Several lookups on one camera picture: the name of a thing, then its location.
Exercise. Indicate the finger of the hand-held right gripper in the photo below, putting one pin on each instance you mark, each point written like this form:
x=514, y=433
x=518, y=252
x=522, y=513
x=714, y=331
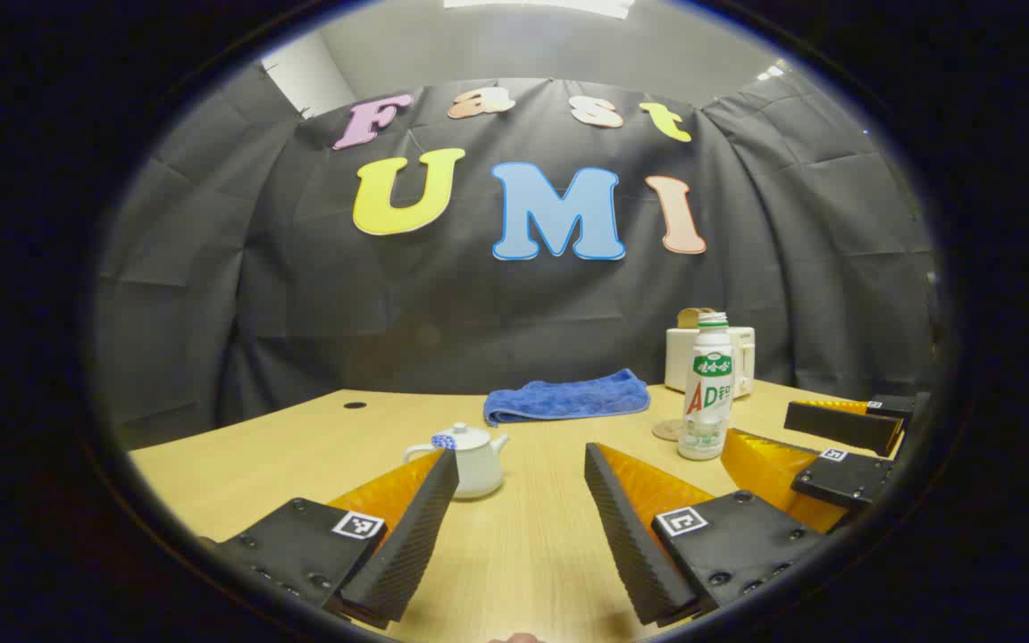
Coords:
x=836, y=427
x=840, y=478

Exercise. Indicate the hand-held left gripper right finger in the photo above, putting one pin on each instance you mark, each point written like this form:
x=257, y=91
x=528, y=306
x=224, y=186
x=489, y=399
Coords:
x=626, y=536

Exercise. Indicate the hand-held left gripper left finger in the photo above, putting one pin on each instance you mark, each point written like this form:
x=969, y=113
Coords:
x=425, y=527

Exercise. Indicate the white teacup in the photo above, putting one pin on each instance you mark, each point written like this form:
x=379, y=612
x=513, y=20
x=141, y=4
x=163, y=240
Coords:
x=477, y=471

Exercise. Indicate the round brown coaster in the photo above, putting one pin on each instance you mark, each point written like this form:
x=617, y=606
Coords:
x=666, y=430

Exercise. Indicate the white water bottle green label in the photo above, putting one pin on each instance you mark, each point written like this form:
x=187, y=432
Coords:
x=707, y=393

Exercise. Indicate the white toaster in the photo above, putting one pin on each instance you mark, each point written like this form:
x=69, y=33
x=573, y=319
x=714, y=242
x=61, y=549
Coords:
x=744, y=357

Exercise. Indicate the blue towel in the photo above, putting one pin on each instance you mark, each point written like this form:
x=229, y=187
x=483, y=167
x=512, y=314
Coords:
x=568, y=397

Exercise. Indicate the brown bread slice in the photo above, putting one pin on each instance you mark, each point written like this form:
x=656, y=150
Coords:
x=689, y=317

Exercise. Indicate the black backdrop cloth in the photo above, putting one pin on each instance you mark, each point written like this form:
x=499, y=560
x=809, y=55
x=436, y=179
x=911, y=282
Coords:
x=389, y=304

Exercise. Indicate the small ceiling light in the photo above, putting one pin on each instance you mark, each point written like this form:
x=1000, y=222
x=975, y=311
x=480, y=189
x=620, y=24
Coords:
x=773, y=70

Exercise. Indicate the long ceiling light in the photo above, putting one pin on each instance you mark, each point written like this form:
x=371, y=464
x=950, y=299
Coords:
x=541, y=5

